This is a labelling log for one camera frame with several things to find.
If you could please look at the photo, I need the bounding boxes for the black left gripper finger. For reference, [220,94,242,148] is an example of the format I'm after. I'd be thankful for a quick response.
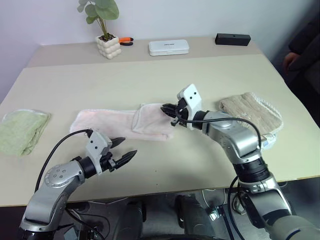
[118,149,139,168]
[110,136,126,151]

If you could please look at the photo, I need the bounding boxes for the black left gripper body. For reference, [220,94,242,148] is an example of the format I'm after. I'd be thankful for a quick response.
[99,149,124,174]

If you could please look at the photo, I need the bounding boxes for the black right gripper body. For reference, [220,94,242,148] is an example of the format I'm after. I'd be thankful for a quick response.
[170,98,190,128]

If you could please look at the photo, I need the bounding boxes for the pink towel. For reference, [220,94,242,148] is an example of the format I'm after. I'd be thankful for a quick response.
[69,102,175,142]

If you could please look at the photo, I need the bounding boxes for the beige towel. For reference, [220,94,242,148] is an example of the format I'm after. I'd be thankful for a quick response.
[215,91,285,151]

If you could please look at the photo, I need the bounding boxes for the green towel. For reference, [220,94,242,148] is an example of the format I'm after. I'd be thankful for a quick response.
[0,108,52,157]

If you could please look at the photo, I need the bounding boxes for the bystander bare hand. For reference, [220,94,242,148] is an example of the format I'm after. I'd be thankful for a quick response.
[283,51,301,74]

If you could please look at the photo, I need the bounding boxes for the white flat case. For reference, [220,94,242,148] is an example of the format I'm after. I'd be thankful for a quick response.
[148,39,190,58]

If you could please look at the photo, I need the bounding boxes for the dark rounded shape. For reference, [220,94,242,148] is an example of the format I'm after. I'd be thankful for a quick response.
[107,198,147,240]
[174,193,222,240]

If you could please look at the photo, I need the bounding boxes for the green plant in white pot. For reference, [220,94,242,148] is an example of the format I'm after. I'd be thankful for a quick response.
[76,0,123,61]

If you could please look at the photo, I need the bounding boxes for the black rectangular box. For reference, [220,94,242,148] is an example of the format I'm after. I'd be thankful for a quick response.
[214,32,252,47]

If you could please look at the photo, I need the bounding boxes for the bystander in dark clothing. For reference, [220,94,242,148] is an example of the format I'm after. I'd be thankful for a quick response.
[287,14,320,88]

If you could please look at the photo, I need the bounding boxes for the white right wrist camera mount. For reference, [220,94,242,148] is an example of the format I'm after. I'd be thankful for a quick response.
[176,84,204,132]

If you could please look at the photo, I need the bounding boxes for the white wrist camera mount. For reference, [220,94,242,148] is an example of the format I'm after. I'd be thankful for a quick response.
[176,84,204,132]
[85,129,113,176]

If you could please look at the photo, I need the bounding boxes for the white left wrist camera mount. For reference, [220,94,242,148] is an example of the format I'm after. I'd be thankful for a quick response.
[85,129,113,176]

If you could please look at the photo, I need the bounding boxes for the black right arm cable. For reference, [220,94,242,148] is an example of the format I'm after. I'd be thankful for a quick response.
[184,117,265,151]

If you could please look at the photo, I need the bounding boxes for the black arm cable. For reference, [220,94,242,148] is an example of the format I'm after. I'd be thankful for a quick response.
[34,128,92,192]
[184,117,265,151]

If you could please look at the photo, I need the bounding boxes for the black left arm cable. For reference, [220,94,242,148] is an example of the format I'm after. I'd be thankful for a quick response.
[34,128,92,192]

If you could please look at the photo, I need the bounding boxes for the orange handled pliers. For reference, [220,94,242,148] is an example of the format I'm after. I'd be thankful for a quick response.
[118,36,135,47]

